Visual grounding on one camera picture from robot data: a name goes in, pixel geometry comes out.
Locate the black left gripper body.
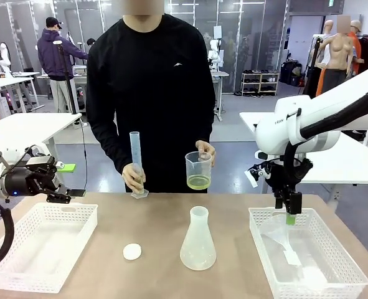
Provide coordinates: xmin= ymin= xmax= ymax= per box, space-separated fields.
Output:
xmin=3 ymin=154 xmax=63 ymax=199

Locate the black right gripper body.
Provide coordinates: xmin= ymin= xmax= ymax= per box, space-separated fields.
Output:
xmin=264 ymin=157 xmax=314 ymax=196

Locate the translucent plastic funnel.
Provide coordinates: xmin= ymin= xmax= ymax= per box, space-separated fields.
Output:
xmin=260 ymin=214 xmax=296 ymax=255

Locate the white perforated plastic basket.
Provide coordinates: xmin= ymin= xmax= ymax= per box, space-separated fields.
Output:
xmin=0 ymin=202 xmax=99 ymax=294
xmin=248 ymin=207 xmax=368 ymax=299

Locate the bluish plastic graduated cylinder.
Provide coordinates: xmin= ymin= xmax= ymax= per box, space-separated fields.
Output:
xmin=129 ymin=131 xmax=149 ymax=199

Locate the clear plastic measuring beaker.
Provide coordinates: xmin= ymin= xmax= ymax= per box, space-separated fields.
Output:
xmin=184 ymin=151 xmax=213 ymax=190

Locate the translucent plastic conical flask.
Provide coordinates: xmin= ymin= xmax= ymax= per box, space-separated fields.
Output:
xmin=179 ymin=206 xmax=217 ymax=271

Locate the person's left forearm black sleeve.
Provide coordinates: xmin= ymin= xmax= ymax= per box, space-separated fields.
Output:
xmin=199 ymin=105 xmax=217 ymax=144

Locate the person's right forearm black sleeve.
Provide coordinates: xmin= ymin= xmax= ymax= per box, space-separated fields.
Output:
xmin=90 ymin=121 xmax=134 ymax=175

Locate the person's right hand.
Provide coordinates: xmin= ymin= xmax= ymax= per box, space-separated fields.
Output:
xmin=121 ymin=163 xmax=148 ymax=192

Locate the person's left hand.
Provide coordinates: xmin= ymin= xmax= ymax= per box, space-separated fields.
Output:
xmin=195 ymin=140 xmax=217 ymax=168

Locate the white paper slip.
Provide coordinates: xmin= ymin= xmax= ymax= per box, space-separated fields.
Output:
xmin=284 ymin=250 xmax=301 ymax=267

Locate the black tripod pole white head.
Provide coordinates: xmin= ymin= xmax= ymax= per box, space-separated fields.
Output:
xmin=53 ymin=40 xmax=78 ymax=115

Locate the white round cap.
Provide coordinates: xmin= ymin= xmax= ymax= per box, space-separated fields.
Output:
xmin=123 ymin=243 xmax=143 ymax=261

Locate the white shoe rack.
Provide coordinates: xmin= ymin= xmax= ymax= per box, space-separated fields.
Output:
xmin=241 ymin=70 xmax=280 ymax=97

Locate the black bags pile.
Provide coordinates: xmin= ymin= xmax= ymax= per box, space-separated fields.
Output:
xmin=280 ymin=60 xmax=303 ymax=87

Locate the white background desk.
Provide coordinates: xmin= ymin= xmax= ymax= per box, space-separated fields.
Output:
xmin=0 ymin=72 xmax=40 ymax=113

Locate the black tripod with legs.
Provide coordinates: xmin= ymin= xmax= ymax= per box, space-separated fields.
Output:
xmin=306 ymin=36 xmax=324 ymax=98

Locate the person in purple hoodie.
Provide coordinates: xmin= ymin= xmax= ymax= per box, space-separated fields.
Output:
xmin=37 ymin=17 xmax=90 ymax=115

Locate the person in black sweater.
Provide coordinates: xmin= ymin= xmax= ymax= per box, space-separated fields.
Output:
xmin=86 ymin=0 xmax=217 ymax=194

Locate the bare skin-colour mannequin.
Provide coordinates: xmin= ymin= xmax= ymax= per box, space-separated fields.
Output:
xmin=316 ymin=15 xmax=359 ymax=94

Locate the mannequin in orange clothes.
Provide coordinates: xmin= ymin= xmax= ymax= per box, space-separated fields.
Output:
xmin=347 ymin=20 xmax=364 ymax=77

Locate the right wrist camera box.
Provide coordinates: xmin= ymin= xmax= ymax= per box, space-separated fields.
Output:
xmin=247 ymin=160 xmax=271 ymax=188

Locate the thick black left arm hose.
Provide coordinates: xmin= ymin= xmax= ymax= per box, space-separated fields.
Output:
xmin=0 ymin=188 xmax=16 ymax=272

